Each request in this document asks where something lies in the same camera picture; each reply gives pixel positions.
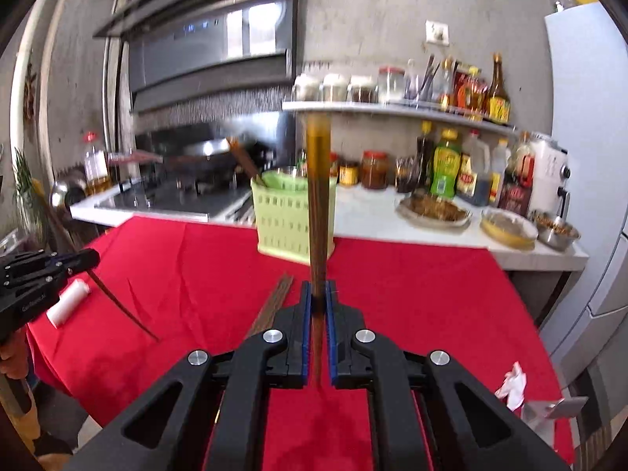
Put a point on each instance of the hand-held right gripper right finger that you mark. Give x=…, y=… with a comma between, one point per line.
x=332, y=328

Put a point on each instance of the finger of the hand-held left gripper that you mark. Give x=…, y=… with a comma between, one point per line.
x=34, y=284
x=73, y=260

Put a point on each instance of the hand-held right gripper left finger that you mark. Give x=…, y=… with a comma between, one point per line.
x=306, y=328

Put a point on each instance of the green plastic utensil holder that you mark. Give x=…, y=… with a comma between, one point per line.
x=284, y=216

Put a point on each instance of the clear cup with utensils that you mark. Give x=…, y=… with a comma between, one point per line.
x=422, y=86

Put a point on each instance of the person's left hand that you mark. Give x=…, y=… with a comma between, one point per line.
x=13, y=359

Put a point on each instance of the white paper roll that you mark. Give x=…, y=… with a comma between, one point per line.
x=67, y=303

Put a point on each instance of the green plant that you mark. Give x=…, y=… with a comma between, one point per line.
x=27, y=191

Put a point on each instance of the red tablecloth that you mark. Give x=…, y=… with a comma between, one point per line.
x=417, y=304

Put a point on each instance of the cooking oil bottle red cap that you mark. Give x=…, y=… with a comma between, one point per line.
x=96, y=169

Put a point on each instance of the gas stove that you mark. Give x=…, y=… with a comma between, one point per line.
x=167, y=201

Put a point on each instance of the yellow label jar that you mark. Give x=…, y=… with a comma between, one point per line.
x=349, y=175

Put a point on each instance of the plate of cooked food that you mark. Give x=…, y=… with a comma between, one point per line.
x=434, y=208

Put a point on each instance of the red lid sauce jar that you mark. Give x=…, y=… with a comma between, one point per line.
x=334, y=167

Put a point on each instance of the chili sauce jar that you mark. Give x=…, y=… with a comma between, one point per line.
x=375, y=171

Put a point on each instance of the green label jar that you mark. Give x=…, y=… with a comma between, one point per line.
x=301, y=163

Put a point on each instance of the crumpled white tissue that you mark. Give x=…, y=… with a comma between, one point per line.
x=511, y=385

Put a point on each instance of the soy sauce bottle yellow cap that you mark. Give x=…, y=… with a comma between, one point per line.
x=425, y=162

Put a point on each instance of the green bottle yellow cap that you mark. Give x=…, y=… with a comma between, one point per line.
x=445, y=171

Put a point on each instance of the yellow bowl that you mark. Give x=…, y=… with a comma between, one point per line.
x=508, y=228

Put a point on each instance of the large dark jug red label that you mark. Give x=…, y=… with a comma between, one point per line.
x=473, y=176

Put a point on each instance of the white vinegar bottle yellow cap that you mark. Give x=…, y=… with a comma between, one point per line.
x=498, y=176

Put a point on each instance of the metal phone stand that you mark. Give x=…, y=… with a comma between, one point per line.
x=549, y=409

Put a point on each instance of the white spice jar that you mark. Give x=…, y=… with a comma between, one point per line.
x=306, y=89

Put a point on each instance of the clear spice jar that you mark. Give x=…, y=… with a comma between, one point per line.
x=334, y=89

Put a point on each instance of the dark spice jar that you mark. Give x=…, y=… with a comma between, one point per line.
x=363, y=91

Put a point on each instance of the steel bowl with food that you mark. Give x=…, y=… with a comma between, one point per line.
x=557, y=233

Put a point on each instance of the black range hood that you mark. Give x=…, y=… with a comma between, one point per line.
x=196, y=44

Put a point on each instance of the glass jar red lid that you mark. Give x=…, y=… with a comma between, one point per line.
x=391, y=86

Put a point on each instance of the white air fryer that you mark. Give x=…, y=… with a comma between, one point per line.
x=549, y=176

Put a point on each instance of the small clear bottle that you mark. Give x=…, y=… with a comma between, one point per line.
x=445, y=86

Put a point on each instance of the red seasoning packet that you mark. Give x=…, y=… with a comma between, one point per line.
x=460, y=88

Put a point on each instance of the small yellow oil bottle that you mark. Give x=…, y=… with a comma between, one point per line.
x=476, y=95

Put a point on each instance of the dark sauce bottle yellow label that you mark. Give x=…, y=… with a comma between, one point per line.
x=498, y=103

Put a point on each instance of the white refrigerator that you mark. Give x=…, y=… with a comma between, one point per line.
x=588, y=132

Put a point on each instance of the white wall shelf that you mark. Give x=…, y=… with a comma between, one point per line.
x=392, y=110

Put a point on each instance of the white wall outlet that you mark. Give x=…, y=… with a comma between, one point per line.
x=437, y=32

